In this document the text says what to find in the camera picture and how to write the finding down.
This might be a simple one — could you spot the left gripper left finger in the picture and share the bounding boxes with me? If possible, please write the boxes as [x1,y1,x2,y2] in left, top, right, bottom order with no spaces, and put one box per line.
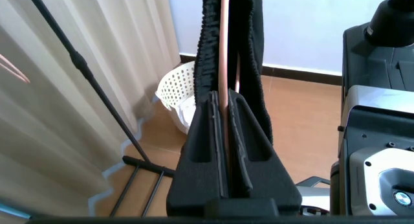
[166,90,228,218]

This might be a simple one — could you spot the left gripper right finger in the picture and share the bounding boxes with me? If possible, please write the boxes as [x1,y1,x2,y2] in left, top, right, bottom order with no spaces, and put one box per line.
[227,88,303,218]

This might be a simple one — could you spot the black shorts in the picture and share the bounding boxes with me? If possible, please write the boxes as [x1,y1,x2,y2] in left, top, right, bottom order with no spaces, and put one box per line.
[193,0,274,146]

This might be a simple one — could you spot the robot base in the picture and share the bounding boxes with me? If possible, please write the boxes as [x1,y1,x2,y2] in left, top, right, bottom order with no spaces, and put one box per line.
[294,0,414,218]

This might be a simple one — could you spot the white laundry basket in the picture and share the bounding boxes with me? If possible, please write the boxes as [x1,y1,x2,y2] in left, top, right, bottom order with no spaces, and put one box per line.
[155,60,199,135]

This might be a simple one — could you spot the black clothes rack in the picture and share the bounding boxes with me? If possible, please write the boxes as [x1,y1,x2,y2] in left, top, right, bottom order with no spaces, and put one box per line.
[25,0,177,218]

